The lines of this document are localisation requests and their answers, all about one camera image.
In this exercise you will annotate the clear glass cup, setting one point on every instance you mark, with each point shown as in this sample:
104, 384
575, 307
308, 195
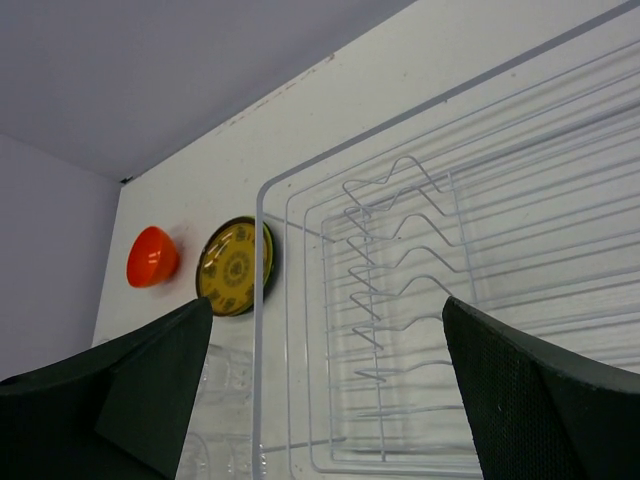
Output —
224, 395
215, 456

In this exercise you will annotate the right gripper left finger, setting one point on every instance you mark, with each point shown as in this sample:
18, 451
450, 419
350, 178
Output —
120, 410

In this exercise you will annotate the green plate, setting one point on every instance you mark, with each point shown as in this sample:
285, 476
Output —
270, 259

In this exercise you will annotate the orange plastic bowl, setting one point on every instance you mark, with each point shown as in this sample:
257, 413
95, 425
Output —
153, 258

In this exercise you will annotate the yellow patterned plate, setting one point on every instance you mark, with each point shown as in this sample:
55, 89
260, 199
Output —
225, 272

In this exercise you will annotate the clear plastic dish rack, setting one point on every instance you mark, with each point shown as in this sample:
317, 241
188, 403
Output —
516, 192

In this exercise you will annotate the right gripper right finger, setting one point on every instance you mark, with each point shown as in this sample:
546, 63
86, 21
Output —
536, 410

